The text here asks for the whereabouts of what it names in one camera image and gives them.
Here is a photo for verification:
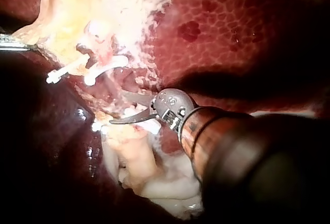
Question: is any pale fatty tissue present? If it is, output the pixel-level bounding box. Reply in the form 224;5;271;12
101;131;206;221

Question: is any white clip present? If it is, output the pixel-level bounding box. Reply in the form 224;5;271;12
83;55;129;86
91;119;161;135
45;54;90;84

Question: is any right arm instrument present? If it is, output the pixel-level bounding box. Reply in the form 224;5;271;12
150;88;197;132

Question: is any dark red liver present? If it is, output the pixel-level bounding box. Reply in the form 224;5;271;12
0;0;330;224

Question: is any left arm instrument jaw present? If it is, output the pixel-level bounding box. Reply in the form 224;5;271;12
0;44;37;53
0;33;19;43

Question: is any right arm instrument jaw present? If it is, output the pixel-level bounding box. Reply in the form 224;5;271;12
109;111;159;125
120;91;156;106

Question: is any gallbladder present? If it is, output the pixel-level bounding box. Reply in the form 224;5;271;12
11;0;174;82

